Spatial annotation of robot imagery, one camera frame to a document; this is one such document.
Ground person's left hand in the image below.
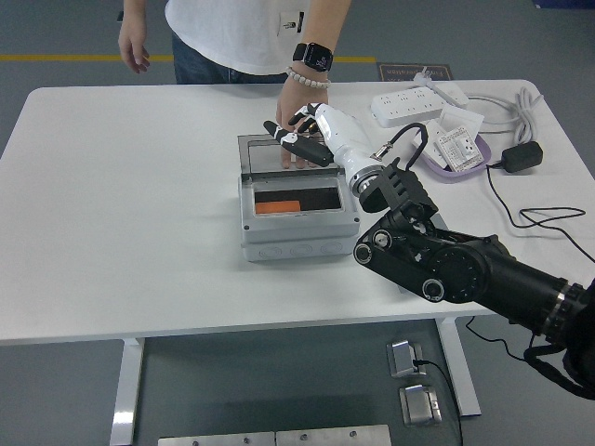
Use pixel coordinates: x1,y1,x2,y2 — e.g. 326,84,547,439
275,83,331,171

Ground person's right hand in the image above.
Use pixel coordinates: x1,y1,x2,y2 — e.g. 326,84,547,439
118,20,152,74

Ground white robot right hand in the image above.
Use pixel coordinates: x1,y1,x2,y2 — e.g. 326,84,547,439
262,102,383,182

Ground transparent hinged box lid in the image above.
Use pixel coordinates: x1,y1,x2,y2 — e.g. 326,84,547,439
236,133,348,177

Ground orange cylindrical battery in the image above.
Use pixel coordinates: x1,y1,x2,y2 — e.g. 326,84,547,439
255,200,302,216

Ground grey plastic junction box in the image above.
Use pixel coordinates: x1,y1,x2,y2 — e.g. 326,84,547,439
237,169,361,262

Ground black wrist watch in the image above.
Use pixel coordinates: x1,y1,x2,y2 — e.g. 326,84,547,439
292,42,336,72

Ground white power strip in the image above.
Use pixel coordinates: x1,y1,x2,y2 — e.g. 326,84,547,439
370,86,443,128

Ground dark floor sign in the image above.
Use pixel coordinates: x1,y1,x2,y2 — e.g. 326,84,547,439
375,63,453,83

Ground person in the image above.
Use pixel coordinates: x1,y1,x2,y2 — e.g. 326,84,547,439
165,0,354,85

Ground purple plastic tray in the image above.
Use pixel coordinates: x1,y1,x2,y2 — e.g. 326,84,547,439
411,121,494,181

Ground packaged white socket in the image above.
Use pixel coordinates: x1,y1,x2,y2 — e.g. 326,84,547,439
433,127,484,174

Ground square white socket panel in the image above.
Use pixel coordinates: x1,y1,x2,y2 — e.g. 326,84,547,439
438,105,484,137

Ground white adapter block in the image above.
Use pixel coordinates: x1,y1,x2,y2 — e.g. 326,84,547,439
436,83,469,109

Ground black power adapter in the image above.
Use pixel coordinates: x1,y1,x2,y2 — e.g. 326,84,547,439
492,140,544,176

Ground metal floor socket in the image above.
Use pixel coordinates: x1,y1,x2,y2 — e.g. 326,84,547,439
398,383,443,426
385,339,427,378

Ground white table leg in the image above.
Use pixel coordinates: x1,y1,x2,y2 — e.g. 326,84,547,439
436,319,483,417
109,337,145,446

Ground metal floor plate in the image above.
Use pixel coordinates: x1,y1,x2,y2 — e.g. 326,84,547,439
157,431,277,446
274,424,392,446

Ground white bead bracelet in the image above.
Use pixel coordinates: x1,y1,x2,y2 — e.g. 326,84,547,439
284,66,332,90

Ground thin black adapter cord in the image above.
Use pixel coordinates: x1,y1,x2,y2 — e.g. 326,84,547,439
484,160,595,264

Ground white coiled power cable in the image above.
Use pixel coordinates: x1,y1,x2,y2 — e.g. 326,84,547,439
464,86,544,145

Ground black floor socket cable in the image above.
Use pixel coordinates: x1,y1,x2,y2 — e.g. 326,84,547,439
412,357,465,446

